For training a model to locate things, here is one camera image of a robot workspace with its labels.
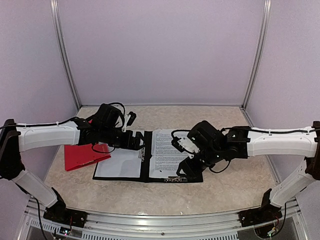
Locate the aluminium frame post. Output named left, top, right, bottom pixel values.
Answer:
left=50, top=0, right=82, bottom=110
left=241, top=0, right=272, bottom=112

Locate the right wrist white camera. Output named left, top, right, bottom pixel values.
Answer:
left=171, top=137, right=200, bottom=159

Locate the right aluminium frame post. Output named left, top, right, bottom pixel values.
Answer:
left=241, top=0, right=272, bottom=112

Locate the aluminium front rail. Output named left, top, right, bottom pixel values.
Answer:
left=16, top=199, right=310, bottom=240

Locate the black folder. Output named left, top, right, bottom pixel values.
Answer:
left=92, top=131, right=204, bottom=183

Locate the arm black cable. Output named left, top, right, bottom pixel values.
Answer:
left=170, top=126, right=320, bottom=227
left=0, top=101, right=126, bottom=237

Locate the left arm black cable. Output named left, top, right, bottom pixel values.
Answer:
left=0, top=101, right=126, bottom=237

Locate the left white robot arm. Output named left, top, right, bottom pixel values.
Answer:
left=0, top=102, right=145, bottom=223

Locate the printed text sheet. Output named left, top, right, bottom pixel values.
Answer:
left=149, top=129, right=188, bottom=179

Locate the left aluminium frame post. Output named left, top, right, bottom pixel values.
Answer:
left=50, top=0, right=82, bottom=110

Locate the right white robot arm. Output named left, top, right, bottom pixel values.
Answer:
left=171, top=120, right=320, bottom=222

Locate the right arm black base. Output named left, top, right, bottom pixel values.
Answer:
left=238, top=188, right=283, bottom=227

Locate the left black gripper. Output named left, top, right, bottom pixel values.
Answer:
left=99, top=126, right=149, bottom=151

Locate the red folder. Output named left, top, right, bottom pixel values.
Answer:
left=64, top=143, right=111, bottom=172

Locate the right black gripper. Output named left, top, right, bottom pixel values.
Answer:
left=176, top=145, right=223, bottom=180

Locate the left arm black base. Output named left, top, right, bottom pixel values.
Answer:
left=43, top=187, right=88, bottom=228

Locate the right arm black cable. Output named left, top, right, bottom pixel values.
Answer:
left=170, top=126, right=320, bottom=227

